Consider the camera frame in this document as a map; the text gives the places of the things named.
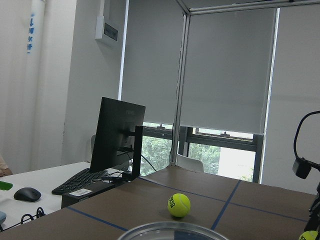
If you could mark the white chair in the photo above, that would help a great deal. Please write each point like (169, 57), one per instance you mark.
(189, 163)

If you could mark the black computer monitor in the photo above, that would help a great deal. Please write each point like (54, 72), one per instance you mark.
(118, 137)

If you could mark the grey roller blind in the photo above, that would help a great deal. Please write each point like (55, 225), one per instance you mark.
(222, 70)

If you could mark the seated person beige shirt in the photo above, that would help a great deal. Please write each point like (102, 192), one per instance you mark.
(4, 169)

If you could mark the yellow tennis ball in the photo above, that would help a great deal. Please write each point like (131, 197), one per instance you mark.
(309, 235)
(178, 205)

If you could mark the black computer mouse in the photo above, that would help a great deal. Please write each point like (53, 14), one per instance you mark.
(27, 194)

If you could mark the green handled reacher grabber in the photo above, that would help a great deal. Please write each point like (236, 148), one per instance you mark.
(5, 186)

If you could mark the aluminium frame post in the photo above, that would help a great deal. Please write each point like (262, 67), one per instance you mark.
(181, 87)

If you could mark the black keyboard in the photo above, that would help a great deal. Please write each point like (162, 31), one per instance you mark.
(79, 180)

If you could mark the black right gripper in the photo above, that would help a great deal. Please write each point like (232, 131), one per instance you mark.
(314, 212)

